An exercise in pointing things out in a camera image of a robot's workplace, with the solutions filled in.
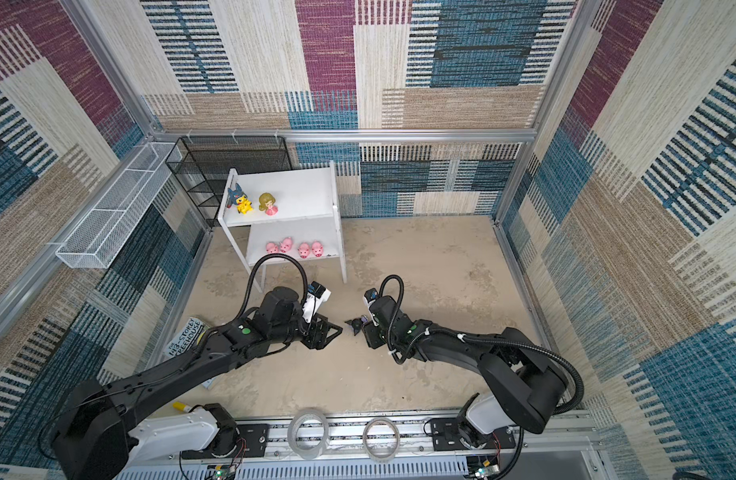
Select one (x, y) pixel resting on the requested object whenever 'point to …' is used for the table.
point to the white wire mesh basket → (93, 239)
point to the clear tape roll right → (365, 435)
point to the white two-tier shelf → (293, 217)
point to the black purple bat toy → (356, 324)
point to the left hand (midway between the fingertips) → (334, 321)
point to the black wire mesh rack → (202, 166)
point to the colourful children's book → (186, 338)
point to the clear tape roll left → (301, 415)
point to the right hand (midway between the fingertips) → (374, 328)
